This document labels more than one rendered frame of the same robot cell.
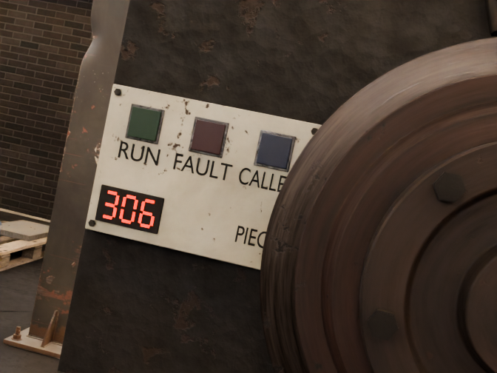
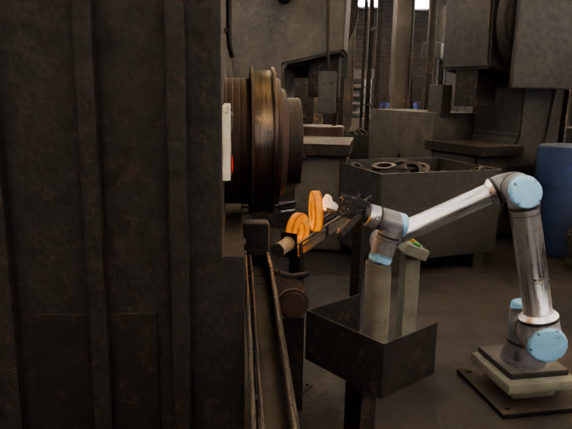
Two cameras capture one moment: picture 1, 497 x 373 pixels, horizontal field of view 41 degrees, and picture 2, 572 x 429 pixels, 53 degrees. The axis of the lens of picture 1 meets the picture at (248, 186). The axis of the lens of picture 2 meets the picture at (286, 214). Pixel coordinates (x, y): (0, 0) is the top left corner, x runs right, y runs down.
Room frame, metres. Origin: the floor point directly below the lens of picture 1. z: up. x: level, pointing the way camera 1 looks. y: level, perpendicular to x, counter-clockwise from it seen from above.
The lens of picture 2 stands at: (1.01, 1.57, 1.28)
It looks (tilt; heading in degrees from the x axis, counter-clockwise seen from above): 12 degrees down; 256
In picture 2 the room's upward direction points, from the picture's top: 1 degrees clockwise
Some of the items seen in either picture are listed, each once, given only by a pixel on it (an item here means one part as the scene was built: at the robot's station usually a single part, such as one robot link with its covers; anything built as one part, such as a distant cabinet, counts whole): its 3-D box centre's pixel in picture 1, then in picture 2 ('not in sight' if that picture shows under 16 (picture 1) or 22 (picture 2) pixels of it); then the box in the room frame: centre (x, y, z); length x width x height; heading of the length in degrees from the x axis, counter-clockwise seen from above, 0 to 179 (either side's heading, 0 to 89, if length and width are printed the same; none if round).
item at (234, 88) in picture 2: not in sight; (237, 141); (0.71, -0.28, 1.12); 0.47 x 0.10 x 0.47; 81
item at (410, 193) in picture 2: not in sight; (409, 209); (-1.02, -2.48, 0.39); 1.03 x 0.83 x 0.77; 6
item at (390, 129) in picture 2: not in sight; (414, 163); (-1.82, -4.03, 0.55); 1.10 x 0.53 x 1.10; 101
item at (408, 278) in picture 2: not in sight; (407, 300); (-0.20, -0.82, 0.31); 0.24 x 0.16 x 0.62; 81
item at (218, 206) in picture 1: (202, 178); (227, 139); (0.79, 0.06, 1.15); 0.26 x 0.02 x 0.18; 81
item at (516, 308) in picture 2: not in sight; (528, 320); (-0.57, -0.43, 0.33); 0.17 x 0.15 x 0.18; 71
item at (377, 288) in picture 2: not in sight; (375, 313); (-0.04, -0.81, 0.26); 0.12 x 0.12 x 0.52
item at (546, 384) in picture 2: not in sight; (522, 369); (-0.58, -0.44, 0.10); 0.32 x 0.32 x 0.04; 87
